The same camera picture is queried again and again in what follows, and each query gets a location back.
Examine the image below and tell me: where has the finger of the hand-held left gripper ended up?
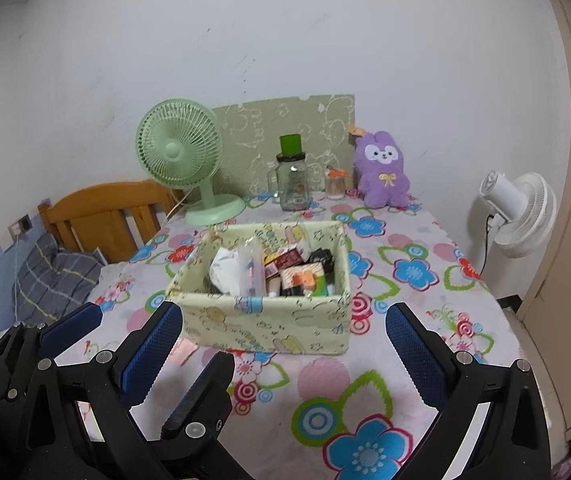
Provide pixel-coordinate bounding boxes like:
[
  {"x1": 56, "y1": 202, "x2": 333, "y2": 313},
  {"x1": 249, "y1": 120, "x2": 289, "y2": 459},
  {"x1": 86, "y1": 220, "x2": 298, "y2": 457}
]
[
  {"x1": 160, "y1": 350, "x2": 236, "y2": 442},
  {"x1": 0, "y1": 302, "x2": 104, "y2": 411}
]

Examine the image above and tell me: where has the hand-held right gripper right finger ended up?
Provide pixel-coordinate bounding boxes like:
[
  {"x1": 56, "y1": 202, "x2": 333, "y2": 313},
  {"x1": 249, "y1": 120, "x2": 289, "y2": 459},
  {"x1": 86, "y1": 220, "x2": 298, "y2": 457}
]
[{"x1": 385, "y1": 302, "x2": 552, "y2": 480}]

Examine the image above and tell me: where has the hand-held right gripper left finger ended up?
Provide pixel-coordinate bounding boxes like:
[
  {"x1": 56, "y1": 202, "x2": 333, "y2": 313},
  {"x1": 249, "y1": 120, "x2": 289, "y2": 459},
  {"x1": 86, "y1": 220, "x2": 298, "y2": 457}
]
[{"x1": 18, "y1": 301, "x2": 184, "y2": 480}]

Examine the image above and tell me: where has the printed fabric storage box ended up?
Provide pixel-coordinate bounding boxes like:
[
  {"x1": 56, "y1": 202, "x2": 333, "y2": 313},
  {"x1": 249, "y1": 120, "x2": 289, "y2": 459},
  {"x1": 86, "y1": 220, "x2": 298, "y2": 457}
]
[{"x1": 165, "y1": 220, "x2": 352, "y2": 356}]

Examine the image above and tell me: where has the white plastic bag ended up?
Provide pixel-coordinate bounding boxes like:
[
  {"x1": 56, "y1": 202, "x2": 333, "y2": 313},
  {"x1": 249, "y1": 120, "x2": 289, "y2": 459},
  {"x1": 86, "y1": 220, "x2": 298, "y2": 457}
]
[{"x1": 209, "y1": 247, "x2": 246, "y2": 296}]

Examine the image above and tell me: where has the clear plastic packet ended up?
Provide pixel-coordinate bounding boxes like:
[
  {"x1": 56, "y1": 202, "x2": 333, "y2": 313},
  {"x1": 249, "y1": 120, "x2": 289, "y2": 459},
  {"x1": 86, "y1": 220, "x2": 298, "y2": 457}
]
[{"x1": 238, "y1": 237, "x2": 266, "y2": 297}]

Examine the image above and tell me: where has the black plastic bag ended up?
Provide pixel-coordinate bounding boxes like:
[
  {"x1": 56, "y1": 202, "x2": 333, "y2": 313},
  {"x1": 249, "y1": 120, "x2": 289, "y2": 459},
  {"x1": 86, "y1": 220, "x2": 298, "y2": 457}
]
[{"x1": 308, "y1": 247, "x2": 335, "y2": 273}]

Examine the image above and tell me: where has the dark red packet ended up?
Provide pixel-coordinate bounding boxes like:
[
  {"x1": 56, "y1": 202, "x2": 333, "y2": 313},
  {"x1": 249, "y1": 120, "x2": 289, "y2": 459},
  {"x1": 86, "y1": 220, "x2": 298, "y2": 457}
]
[{"x1": 265, "y1": 247, "x2": 302, "y2": 271}]

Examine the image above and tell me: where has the small pink packet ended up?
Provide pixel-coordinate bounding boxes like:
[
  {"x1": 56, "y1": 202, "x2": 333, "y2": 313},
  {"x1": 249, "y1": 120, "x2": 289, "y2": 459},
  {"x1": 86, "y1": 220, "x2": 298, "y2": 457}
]
[{"x1": 172, "y1": 337, "x2": 198, "y2": 366}]

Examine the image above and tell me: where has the grey plaid pillow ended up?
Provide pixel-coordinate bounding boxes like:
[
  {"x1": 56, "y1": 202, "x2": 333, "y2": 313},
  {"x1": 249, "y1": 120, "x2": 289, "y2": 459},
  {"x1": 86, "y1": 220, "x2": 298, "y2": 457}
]
[{"x1": 12, "y1": 234, "x2": 103, "y2": 328}]

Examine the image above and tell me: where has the floral tablecloth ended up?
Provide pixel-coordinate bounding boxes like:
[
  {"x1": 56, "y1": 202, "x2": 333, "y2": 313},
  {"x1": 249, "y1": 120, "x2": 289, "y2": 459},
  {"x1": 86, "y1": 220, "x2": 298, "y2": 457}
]
[{"x1": 55, "y1": 190, "x2": 526, "y2": 480}]

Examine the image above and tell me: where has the wooden bed headboard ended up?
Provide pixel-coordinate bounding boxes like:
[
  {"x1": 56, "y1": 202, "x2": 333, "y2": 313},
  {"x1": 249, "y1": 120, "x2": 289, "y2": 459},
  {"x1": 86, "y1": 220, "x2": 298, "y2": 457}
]
[{"x1": 38, "y1": 180, "x2": 186, "y2": 264}]

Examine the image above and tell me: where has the purple plush bunny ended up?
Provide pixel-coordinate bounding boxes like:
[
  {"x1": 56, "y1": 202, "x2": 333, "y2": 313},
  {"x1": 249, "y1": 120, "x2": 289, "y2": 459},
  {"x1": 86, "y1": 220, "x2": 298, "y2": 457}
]
[{"x1": 349, "y1": 126, "x2": 411, "y2": 209}]

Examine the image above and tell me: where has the white standing fan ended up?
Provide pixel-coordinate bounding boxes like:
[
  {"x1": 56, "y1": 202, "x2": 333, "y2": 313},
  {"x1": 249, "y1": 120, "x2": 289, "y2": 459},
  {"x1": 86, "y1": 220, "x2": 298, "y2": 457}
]
[{"x1": 467, "y1": 171, "x2": 559, "y2": 301}]

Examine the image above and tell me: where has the small glass toothpick jar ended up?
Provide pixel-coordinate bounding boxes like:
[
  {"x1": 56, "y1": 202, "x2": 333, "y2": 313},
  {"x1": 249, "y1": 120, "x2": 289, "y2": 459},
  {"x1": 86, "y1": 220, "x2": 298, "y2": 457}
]
[{"x1": 324, "y1": 166, "x2": 349, "y2": 201}]

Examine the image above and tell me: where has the green desk fan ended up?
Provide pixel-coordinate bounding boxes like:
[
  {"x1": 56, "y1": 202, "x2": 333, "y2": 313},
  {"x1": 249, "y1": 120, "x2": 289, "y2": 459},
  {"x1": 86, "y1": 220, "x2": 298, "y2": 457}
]
[{"x1": 134, "y1": 100, "x2": 246, "y2": 227}]

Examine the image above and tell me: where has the glass jar mug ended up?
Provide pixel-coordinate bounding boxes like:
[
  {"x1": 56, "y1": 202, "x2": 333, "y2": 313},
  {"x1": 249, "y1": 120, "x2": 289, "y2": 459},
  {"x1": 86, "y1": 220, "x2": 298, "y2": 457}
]
[{"x1": 266, "y1": 152, "x2": 311, "y2": 212}]

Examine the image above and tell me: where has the green plastic cup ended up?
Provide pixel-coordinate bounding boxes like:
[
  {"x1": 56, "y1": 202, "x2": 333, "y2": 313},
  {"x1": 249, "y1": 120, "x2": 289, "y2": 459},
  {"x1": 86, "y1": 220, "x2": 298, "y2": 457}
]
[{"x1": 279, "y1": 133, "x2": 302, "y2": 157}]

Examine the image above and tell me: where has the green cartoon printed foam board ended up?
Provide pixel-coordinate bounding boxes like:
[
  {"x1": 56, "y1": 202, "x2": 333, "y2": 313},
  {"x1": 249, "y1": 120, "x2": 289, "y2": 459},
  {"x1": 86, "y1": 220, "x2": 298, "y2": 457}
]
[{"x1": 211, "y1": 93, "x2": 356, "y2": 198}]

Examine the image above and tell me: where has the wall socket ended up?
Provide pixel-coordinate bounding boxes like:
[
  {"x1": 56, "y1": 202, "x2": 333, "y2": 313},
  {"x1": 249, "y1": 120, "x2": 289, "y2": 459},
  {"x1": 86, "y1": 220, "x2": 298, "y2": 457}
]
[{"x1": 9, "y1": 214, "x2": 32, "y2": 238}]

